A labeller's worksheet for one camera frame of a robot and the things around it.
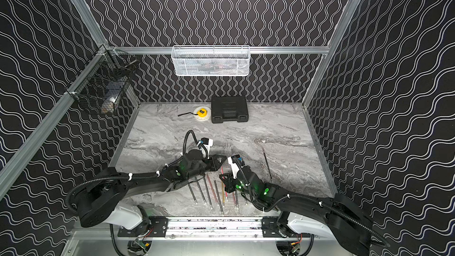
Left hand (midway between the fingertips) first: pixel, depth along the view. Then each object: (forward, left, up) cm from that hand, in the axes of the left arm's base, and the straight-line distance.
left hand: (227, 155), depth 79 cm
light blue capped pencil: (-13, +3, -16) cm, 21 cm away
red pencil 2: (-13, -4, -16) cm, 21 cm away
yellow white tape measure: (+36, +19, -13) cm, 43 cm away
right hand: (-7, +2, -5) cm, 9 cm away
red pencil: (-10, +6, -16) cm, 20 cm away
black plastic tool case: (+38, 0, -9) cm, 39 cm away
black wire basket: (+30, +69, +10) cm, 76 cm away
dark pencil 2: (+3, -21, -15) cm, 27 cm away
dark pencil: (-12, +8, -16) cm, 22 cm away
